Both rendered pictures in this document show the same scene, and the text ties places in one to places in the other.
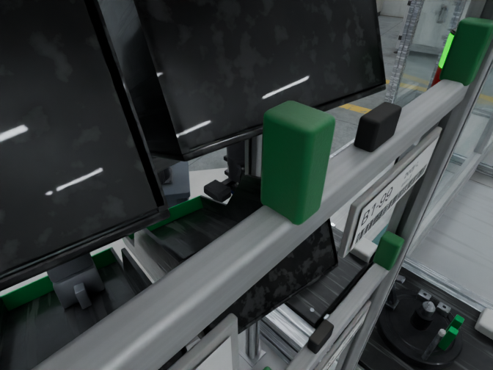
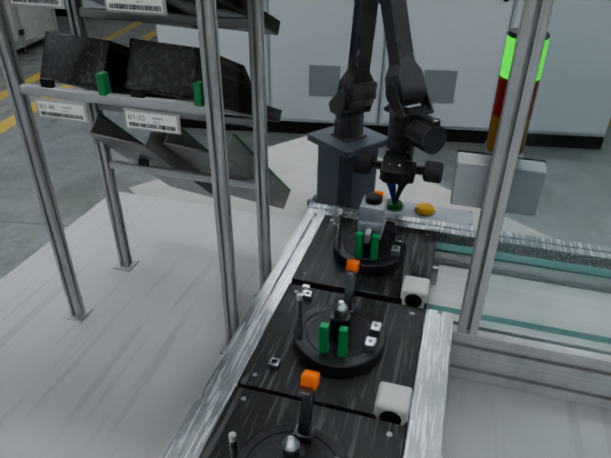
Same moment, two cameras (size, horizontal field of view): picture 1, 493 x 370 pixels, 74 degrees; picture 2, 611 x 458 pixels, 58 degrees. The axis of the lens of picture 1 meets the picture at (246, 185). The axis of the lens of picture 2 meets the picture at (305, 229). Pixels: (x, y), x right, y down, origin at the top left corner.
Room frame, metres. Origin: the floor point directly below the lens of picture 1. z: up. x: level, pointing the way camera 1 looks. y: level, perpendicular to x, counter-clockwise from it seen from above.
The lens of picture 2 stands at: (-0.04, -0.83, 1.56)
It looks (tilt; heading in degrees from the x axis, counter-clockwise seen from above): 32 degrees down; 61
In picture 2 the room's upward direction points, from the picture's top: 1 degrees clockwise
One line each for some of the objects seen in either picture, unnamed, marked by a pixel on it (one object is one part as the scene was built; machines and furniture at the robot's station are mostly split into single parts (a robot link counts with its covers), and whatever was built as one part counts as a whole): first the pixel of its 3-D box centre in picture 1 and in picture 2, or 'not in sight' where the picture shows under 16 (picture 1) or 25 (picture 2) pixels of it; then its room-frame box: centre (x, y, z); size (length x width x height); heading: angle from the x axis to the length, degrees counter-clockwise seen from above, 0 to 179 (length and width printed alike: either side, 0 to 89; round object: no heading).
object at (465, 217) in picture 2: not in sight; (423, 222); (0.70, -0.03, 0.93); 0.21 x 0.07 x 0.06; 136
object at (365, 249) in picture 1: (363, 251); (415, 293); (0.49, -0.26, 0.97); 0.05 x 0.05 x 0.04; 46
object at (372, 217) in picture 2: not in sight; (372, 215); (0.48, -0.13, 1.06); 0.08 x 0.04 x 0.07; 46
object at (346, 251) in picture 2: not in sight; (369, 249); (0.49, -0.12, 0.98); 0.14 x 0.14 x 0.02
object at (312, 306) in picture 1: (301, 254); (369, 257); (0.49, -0.12, 0.96); 0.24 x 0.24 x 0.02; 46
